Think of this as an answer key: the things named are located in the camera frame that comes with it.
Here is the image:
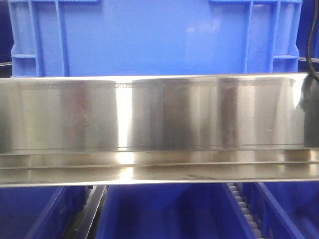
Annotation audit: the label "blue bin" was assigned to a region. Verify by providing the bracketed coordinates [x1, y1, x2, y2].
[241, 181, 319, 239]
[96, 183, 255, 239]
[0, 186, 92, 239]

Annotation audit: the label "white roller conveyor track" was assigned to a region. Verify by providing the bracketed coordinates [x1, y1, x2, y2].
[227, 183, 263, 239]

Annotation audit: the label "large light blue crate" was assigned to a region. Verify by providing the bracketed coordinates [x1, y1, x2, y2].
[8, 0, 302, 77]

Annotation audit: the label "dark blue crate upper left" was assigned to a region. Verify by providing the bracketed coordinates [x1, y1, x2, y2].
[0, 0, 13, 63]

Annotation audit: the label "dark blue crate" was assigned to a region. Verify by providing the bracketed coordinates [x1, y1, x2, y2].
[297, 0, 319, 58]
[0, 0, 13, 63]

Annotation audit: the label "dark blue crate upper right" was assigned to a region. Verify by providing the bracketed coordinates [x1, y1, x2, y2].
[297, 0, 319, 58]

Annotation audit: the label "stainless steel shelf rail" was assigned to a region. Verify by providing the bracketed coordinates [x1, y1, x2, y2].
[0, 73, 319, 187]

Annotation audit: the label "dark metal divider rail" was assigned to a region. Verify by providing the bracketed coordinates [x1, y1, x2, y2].
[64, 185, 107, 239]

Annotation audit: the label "black cable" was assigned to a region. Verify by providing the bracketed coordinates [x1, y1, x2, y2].
[300, 0, 319, 110]

